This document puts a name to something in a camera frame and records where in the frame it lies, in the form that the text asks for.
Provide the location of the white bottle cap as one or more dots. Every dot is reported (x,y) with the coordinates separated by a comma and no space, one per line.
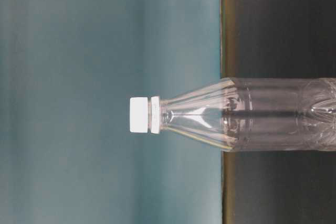
(139,115)

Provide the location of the clear plastic bottle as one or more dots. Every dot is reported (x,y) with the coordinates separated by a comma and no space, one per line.
(249,114)

